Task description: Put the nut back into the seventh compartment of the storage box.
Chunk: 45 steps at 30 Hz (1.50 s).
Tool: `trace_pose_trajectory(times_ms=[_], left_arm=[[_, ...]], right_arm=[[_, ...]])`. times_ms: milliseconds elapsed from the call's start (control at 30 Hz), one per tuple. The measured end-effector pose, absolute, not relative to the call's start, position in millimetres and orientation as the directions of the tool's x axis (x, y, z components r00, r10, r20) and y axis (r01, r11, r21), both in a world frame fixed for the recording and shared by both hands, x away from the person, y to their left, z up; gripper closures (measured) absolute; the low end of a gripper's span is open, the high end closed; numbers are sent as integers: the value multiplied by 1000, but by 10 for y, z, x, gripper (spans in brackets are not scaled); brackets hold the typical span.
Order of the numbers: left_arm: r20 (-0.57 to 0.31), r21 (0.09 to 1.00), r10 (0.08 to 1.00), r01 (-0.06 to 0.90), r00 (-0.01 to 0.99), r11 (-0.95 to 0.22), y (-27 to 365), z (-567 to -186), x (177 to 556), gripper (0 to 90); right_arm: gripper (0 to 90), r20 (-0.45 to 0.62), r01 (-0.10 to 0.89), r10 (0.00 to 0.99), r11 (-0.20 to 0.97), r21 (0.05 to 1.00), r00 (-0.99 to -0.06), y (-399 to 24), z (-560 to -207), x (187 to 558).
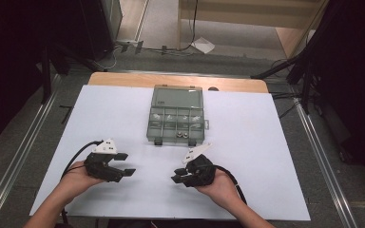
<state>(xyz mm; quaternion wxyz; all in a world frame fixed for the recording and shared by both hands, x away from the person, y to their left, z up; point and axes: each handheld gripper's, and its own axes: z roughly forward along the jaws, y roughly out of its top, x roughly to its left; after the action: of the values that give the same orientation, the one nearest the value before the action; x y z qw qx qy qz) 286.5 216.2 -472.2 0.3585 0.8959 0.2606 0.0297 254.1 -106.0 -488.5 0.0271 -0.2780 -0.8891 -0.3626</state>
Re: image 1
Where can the person's left hand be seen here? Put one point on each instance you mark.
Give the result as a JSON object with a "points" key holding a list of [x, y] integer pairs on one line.
{"points": [[76, 181]]}

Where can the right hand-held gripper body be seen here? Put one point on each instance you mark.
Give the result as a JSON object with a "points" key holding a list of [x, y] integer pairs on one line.
{"points": [[201, 172]]}

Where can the dark cabinet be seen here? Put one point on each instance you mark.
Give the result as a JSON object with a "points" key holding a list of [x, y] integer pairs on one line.
{"points": [[98, 28]]}

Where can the black hex key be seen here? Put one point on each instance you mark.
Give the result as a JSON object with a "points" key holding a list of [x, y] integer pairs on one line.
{"points": [[66, 112]]}

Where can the silver metal nut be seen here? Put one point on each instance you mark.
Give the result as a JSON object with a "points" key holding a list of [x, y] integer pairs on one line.
{"points": [[180, 134], [185, 135]]}

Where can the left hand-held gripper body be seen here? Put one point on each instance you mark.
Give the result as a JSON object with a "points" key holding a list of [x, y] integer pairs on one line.
{"points": [[101, 168]]}

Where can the dark curtain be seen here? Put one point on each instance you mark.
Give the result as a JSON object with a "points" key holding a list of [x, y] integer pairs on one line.
{"points": [[355, 79], [9, 63]]}

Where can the dark table grommet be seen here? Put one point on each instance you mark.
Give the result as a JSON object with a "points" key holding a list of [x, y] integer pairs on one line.
{"points": [[213, 89]]}

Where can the power strip with plugs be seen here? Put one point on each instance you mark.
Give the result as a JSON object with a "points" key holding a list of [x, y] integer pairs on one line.
{"points": [[130, 44]]}

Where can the small white hardware piece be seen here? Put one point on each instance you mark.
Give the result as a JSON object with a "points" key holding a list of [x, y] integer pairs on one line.
{"points": [[170, 118], [183, 118], [156, 117], [196, 119]]}

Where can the black metal stand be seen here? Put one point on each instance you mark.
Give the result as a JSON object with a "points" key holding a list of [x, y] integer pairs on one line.
{"points": [[304, 69], [46, 76]]}

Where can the white power adapter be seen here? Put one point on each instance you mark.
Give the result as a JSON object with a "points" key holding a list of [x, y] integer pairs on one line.
{"points": [[203, 45]]}

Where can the light wooden furniture frame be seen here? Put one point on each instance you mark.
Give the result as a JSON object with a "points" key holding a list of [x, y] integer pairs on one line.
{"points": [[244, 11]]}

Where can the clear grey compartment box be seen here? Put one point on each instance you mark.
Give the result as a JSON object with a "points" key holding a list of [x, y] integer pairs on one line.
{"points": [[176, 117]]}

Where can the person's right hand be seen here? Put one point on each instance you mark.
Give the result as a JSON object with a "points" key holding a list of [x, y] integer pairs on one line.
{"points": [[220, 190]]}

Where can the white table mat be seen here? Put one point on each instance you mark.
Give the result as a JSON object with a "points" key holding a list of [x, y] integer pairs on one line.
{"points": [[250, 133]]}

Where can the metal floor rail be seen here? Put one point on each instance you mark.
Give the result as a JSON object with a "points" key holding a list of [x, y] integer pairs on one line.
{"points": [[19, 158], [326, 171]]}

